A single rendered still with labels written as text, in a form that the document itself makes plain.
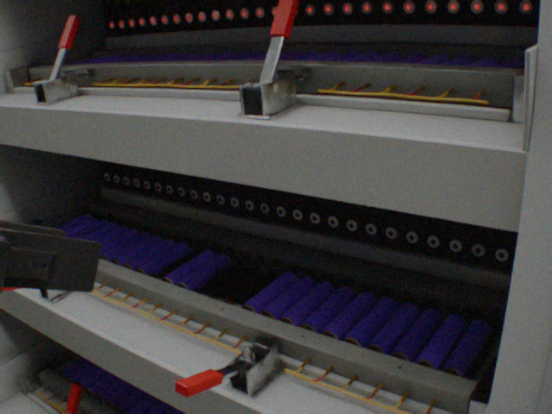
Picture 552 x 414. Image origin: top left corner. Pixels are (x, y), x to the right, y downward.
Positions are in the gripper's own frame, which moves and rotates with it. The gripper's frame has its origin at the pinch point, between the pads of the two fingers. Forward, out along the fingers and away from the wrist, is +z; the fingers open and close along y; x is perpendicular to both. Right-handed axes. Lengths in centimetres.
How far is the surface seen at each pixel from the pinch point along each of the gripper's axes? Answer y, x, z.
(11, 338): 37.5, 17.6, 22.8
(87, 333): 13.2, 9.0, 16.0
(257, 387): -6.1, 7.3, 16.9
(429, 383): -17.9, 3.5, 19.5
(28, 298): 23.9, 8.6, 15.8
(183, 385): -5.2, 6.8, 9.7
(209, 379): -5.6, 6.3, 11.7
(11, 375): 37.2, 22.8, 23.5
